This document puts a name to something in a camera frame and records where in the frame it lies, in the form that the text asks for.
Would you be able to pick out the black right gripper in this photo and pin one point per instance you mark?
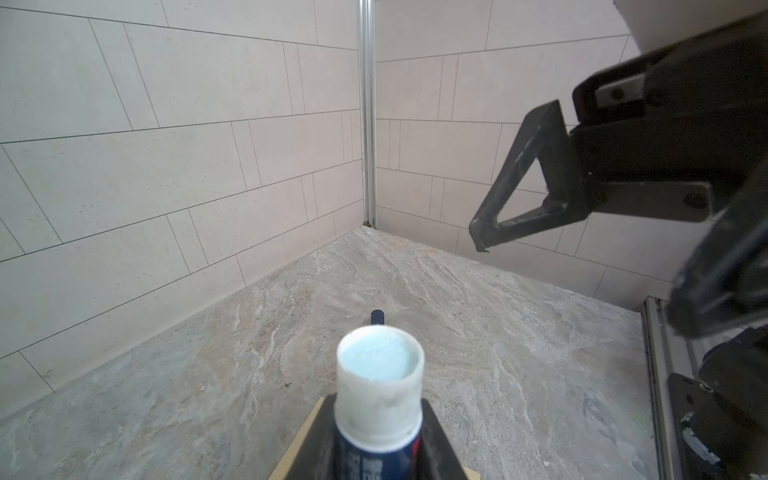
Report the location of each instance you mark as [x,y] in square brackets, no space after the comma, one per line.
[678,133]

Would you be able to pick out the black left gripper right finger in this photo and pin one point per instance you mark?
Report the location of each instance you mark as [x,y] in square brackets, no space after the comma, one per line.
[436,458]

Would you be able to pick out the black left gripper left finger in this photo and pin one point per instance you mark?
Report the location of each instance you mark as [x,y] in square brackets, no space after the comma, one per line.
[315,457]

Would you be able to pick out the tan kraft envelope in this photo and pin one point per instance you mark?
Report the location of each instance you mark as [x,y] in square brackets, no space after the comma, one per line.
[283,465]

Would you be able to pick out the white glue stick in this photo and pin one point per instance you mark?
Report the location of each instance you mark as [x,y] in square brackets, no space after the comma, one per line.
[378,413]

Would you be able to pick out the dark blue glue cap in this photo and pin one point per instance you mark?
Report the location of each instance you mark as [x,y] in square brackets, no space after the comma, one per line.
[377,317]

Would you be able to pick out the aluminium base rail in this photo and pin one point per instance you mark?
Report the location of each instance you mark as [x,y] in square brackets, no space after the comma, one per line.
[668,352]

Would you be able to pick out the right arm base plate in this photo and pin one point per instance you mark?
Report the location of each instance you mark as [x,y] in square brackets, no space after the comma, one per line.
[721,417]

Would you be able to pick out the right aluminium corner post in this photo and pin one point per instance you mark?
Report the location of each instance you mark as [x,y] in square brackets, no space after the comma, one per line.
[366,50]

